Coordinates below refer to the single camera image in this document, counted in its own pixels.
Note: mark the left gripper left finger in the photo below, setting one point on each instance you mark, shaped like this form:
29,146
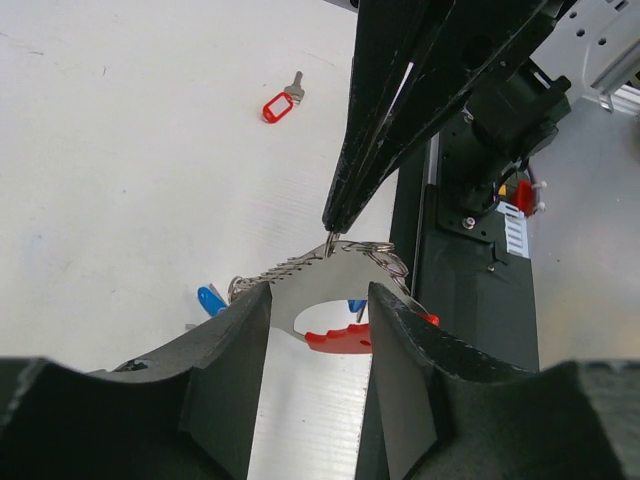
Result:
247,315

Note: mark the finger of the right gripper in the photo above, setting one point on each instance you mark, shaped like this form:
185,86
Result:
443,72
386,34

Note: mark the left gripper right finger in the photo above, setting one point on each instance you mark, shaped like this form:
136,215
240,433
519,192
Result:
430,346

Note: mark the key organiser with red handle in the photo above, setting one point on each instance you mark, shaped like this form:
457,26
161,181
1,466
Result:
317,277

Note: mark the key with red tag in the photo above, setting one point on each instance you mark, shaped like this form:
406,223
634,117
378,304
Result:
282,103

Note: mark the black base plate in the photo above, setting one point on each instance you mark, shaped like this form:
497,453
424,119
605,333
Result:
459,269

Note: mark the front aluminium rail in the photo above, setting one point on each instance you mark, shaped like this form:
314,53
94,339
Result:
613,93

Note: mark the right white cable duct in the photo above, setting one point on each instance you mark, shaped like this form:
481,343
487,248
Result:
515,228

